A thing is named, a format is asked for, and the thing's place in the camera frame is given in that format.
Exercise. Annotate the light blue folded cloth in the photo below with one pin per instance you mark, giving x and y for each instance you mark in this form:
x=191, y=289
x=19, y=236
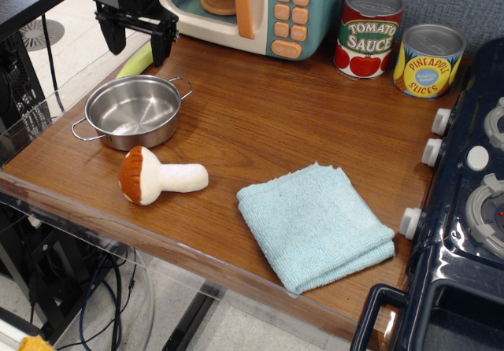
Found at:
x=313, y=227

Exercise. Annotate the plush brown white mushroom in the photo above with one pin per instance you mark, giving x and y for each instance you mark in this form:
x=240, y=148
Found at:
x=142, y=177

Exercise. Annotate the green handled metal spoon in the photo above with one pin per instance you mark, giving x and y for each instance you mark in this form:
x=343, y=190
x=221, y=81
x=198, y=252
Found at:
x=138, y=62

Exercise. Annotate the small steel pot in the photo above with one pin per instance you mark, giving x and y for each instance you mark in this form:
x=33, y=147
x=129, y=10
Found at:
x=131, y=111

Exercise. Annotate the dark blue toy stove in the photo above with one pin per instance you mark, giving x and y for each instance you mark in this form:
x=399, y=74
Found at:
x=454, y=294

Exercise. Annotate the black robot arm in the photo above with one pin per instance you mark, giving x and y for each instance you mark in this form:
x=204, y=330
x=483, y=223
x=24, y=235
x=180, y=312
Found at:
x=150, y=17

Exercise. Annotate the pineapple slices can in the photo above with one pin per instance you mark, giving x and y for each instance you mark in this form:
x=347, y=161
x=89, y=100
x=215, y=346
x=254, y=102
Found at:
x=428, y=60

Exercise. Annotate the teal toy microwave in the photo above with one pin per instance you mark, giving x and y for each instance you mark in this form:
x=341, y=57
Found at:
x=288, y=29

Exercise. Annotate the tomato sauce can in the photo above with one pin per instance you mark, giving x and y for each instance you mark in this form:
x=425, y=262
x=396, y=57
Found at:
x=366, y=36

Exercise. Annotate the orange fuzzy object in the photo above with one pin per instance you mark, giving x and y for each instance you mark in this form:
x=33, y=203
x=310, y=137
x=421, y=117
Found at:
x=34, y=343

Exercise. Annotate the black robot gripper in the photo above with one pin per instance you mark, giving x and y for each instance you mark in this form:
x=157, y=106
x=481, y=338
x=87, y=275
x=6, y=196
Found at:
x=147, y=16

